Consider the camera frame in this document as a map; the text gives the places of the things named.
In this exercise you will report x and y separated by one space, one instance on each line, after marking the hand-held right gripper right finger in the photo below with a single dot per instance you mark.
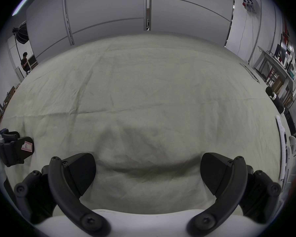
233 189

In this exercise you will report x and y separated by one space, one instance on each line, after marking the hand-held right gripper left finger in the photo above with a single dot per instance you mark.
64 191

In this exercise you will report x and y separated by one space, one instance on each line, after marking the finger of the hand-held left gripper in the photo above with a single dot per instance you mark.
13 150
11 135

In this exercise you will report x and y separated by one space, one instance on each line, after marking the long white curved strip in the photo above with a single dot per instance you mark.
283 144

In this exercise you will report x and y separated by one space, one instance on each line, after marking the black studio lamp on stand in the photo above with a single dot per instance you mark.
21 33

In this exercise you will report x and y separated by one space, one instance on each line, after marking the flat white strip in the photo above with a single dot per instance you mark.
249 72

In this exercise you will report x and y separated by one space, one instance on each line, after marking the white table with equipment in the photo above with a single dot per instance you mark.
277 65

